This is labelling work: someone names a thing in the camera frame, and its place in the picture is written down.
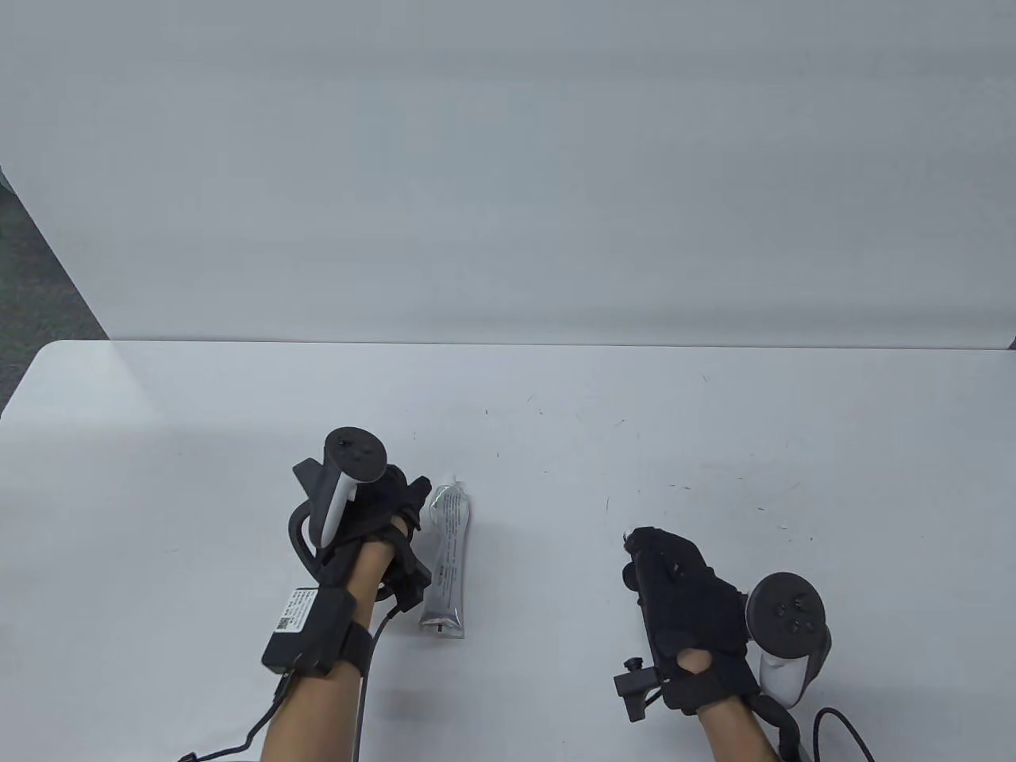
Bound black braided cable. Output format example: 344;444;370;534
808;706;879;762

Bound person's right hand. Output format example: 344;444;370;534
622;526;762;713

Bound black left wrist sensor box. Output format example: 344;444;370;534
262;586;357;678

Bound person's left forearm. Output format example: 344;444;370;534
258;544;398;762

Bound grey left hand controller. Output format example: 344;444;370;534
286;427;391;588

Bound person's left hand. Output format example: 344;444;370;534
314;468;434;585

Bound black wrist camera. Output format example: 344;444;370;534
385;533;433;613
613;656;664;723

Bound silver toothpaste tube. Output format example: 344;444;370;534
418;474;471;639

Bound grey hand controller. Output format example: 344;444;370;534
745;571;833;709
286;427;391;588

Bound thin black left cable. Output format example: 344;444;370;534
179;603;399;762

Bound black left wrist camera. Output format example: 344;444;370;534
385;533;433;613

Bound white backdrop board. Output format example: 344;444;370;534
0;0;1016;352

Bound grey right hand controller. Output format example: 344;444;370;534
745;571;833;709

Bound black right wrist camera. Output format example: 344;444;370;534
613;656;664;723

